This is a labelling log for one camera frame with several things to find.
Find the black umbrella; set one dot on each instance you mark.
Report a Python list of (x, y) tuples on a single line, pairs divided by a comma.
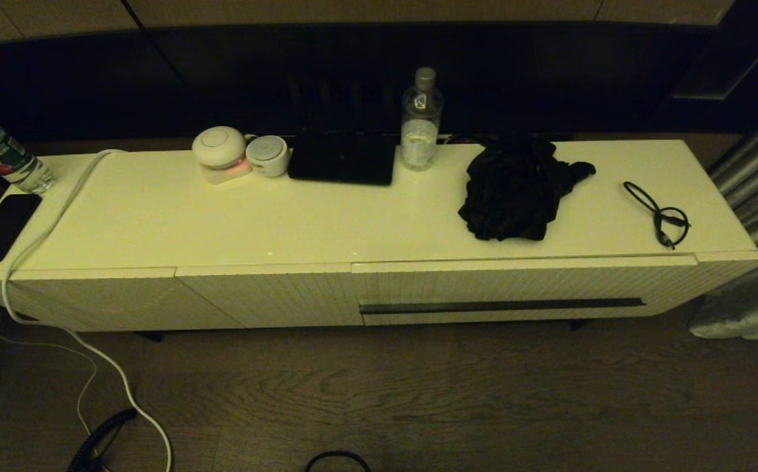
[(510, 191)]

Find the white low cabinet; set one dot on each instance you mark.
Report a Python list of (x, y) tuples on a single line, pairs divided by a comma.
[(221, 216)]

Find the black flat rectangular device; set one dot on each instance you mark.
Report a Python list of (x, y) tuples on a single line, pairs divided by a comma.
[(343, 160)]

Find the clear bottle with grey cap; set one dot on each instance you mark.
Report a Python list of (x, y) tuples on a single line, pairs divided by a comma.
[(420, 137)]

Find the small white round speaker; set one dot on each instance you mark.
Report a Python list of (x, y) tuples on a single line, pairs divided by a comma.
[(267, 157)]

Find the white base with pink light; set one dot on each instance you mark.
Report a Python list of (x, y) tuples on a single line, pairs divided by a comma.
[(228, 175)]

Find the large white dome device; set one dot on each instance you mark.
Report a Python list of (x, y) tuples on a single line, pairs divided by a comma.
[(218, 145)]

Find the black smartphone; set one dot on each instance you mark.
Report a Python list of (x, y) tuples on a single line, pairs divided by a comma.
[(2, 226)]

